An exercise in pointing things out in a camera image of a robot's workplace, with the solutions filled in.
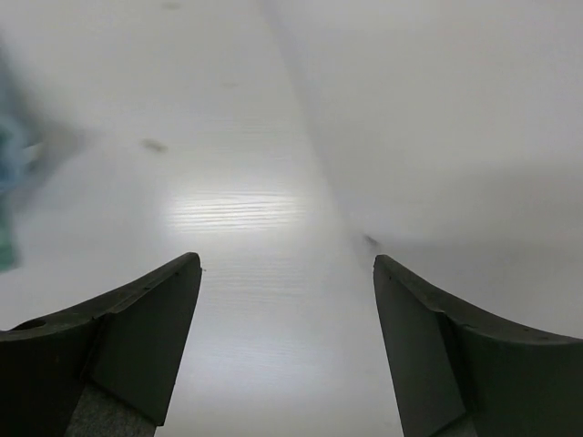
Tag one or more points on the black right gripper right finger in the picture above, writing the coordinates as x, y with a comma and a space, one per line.
460, 370

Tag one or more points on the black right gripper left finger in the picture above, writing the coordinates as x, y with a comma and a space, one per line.
104, 367

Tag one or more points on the light blue pillowcase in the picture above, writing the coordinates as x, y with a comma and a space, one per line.
21, 144

